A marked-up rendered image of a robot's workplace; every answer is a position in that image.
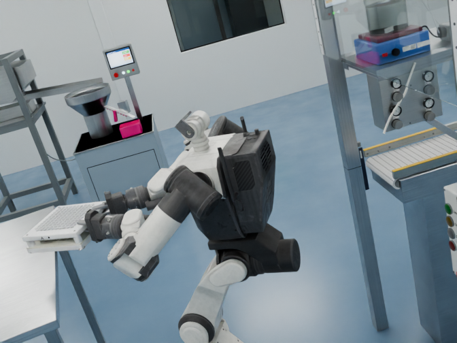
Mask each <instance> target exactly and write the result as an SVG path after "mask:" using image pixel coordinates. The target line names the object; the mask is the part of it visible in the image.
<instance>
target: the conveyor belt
mask: <svg viewBox="0 0 457 343"><path fill-rule="evenodd" d="M455 150H457V140H455V139H454V138H452V137H450V136H448V135H447V134H444V135H440V136H438V137H434V138H431V139H429V140H424V141H422V142H418V143H415V144H412V145H408V146H405V147H402V148H398V149H396V150H391V151H389V152H385V153H382V154H379V155H376V156H373V157H369V158H368V159H367V161H366V166H367V167H368V168H369V169H371V170H372V171H373V172H375V173H376V174H377V175H378V176H379V177H381V178H382V179H383V180H385V181H386V182H387V183H388V184H390V185H391V186H392V187H394V188H395V189H400V188H398V187H396V186H395V182H396V181H397V180H398V179H401V178H398V179H394V178H393V177H392V170H393V169H397V168H400V167H404V166H406V165H411V164H413V163H417V162H420V161H423V160H426V159H430V158H433V157H436V156H439V155H442V154H445V153H448V152H452V151H455ZM456 161H457V160H456ZM453 162H455V161H452V162H450V163H453ZM446 164H448V163H446ZM446 164H443V165H446ZM440 166H442V165H439V166H436V167H440ZM436 167H433V168H436ZM433 168H430V169H433ZM430 169H426V170H430ZM426 170H424V171H426ZM424 171H420V172H424ZM420 172H417V173H414V174H418V173H420ZM414 174H411V175H414ZM411 175H408V176H411ZM408 176H404V177H408ZM404 177H402V178H404Z"/></svg>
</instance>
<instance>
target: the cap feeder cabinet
mask: <svg viewBox="0 0 457 343"><path fill-rule="evenodd" d="M134 120H138V119H137V118H134V119H132V120H128V121H124V122H120V123H118V124H115V125H112V128H113V130H114V132H113V133H111V134H110V135H108V136H105V137H102V138H99V139H92V138H91V136H90V133H89V132H86V133H82V134H81V136H80V138H79V140H78V143H77V145H76V147H75V150H74V152H73V155H74V156H75V159H76V161H77V164H78V167H79V169H80V172H81V174H82V177H83V179H84V182H85V185H86V188H87V190H88V193H89V195H90V198H91V201H92V202H99V201H106V200H105V195H104V192H108V191H110V192H111V194H114V193H117V192H122V194H124V195H125V194H126V192H125V191H126V190H128V189H130V188H131V187H132V188H135V187H137V186H141V185H142V186H144V187H147V186H148V183H149V181H150V180H151V179H152V178H153V176H154V175H155V174H156V173H157V172H158V171H159V170H160V169H161V168H167V169H169V165H168V162H167V159H166V156H165V152H164V150H163V146H162V143H161V140H160V137H159V134H158V130H157V128H156V124H155V122H154V117H153V114H149V115H146V116H143V120H141V121H140V122H141V125H142V128H143V133H141V134H138V135H134V136H131V137H127V138H122V136H121V133H120V130H119V128H120V125H121V124H124V123H128V122H131V121H134ZM141 211H142V212H143V214H147V215H150V214H151V212H152V211H153V210H150V211H148V210H147V208H142V209H141Z"/></svg>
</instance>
